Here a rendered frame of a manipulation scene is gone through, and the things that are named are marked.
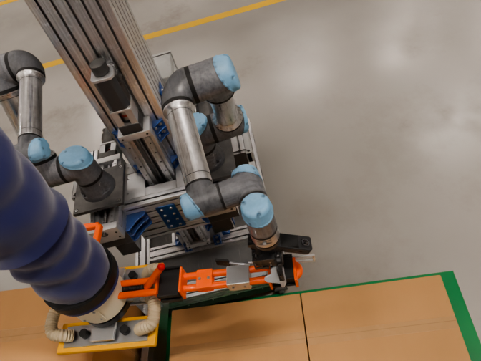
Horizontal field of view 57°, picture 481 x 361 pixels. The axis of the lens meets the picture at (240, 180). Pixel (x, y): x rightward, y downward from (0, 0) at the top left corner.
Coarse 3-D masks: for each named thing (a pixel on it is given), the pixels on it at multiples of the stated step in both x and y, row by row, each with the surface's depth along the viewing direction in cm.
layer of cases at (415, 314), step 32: (352, 288) 191; (384, 288) 188; (416, 288) 185; (192, 320) 198; (224, 320) 195; (256, 320) 192; (288, 320) 189; (320, 320) 186; (352, 320) 183; (384, 320) 180; (416, 320) 178; (448, 320) 175; (192, 352) 190; (224, 352) 187; (256, 352) 184; (288, 352) 181; (320, 352) 178; (352, 352) 175; (384, 352) 173; (416, 352) 170; (448, 352) 168
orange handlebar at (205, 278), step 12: (96, 228) 156; (300, 264) 131; (192, 276) 136; (204, 276) 135; (216, 276) 136; (264, 276) 131; (300, 276) 129; (192, 288) 134; (204, 288) 133; (216, 288) 133
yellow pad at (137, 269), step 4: (128, 268) 157; (132, 268) 157; (136, 268) 157; (140, 268) 156; (128, 272) 156; (132, 272) 152; (136, 272) 155; (140, 272) 155; (128, 276) 152; (132, 276) 151; (136, 276) 152; (140, 276) 154
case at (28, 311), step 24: (24, 288) 180; (0, 312) 175; (24, 312) 172; (0, 336) 168; (24, 336) 166; (0, 360) 162; (24, 360) 160; (48, 360) 158; (72, 360) 156; (96, 360) 157; (120, 360) 174
